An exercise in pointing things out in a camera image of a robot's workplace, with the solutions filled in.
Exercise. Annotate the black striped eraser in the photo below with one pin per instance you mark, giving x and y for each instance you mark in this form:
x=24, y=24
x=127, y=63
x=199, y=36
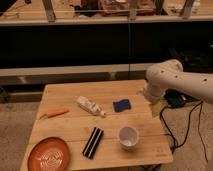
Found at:
x=92, y=143

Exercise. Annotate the orange ridged plate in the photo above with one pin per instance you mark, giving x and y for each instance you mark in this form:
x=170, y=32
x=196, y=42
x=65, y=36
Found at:
x=50, y=154

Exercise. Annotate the white paper cup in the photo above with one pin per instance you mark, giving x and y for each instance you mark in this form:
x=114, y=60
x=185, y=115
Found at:
x=128, y=137

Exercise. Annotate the black box on floor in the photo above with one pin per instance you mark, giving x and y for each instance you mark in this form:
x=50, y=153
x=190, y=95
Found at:
x=175, y=100

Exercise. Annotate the white tube bottle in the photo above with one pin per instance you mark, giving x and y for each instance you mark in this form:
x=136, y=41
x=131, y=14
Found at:
x=90, y=106

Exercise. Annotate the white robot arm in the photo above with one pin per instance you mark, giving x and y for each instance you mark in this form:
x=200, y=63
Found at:
x=170, y=75

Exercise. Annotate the yellowish pusher tip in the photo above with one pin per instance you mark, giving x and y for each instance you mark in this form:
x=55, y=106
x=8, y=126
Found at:
x=156, y=108

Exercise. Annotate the orange carrot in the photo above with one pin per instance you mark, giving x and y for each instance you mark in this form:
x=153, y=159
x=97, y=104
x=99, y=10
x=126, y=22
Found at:
x=54, y=112

